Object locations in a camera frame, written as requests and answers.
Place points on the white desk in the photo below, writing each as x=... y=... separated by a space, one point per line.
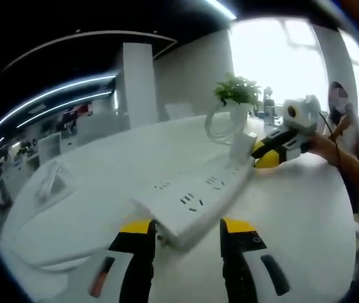
x=103 y=164

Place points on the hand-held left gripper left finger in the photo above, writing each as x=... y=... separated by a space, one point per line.
x=138 y=252

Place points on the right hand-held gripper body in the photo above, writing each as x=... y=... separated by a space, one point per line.
x=305 y=116

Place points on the white office chair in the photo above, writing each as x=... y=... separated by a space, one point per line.
x=50 y=148

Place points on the long curved ceiling light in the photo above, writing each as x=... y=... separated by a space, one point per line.
x=223 y=8

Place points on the white power strip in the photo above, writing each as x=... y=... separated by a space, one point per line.
x=191 y=205

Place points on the green plant in white pot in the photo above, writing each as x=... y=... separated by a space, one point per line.
x=239 y=90

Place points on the clear water bottle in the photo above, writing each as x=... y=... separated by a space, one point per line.
x=268 y=104

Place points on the straight ceiling light strip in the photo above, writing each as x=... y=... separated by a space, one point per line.
x=65 y=105
x=56 y=91

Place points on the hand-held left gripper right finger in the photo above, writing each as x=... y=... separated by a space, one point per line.
x=242 y=262

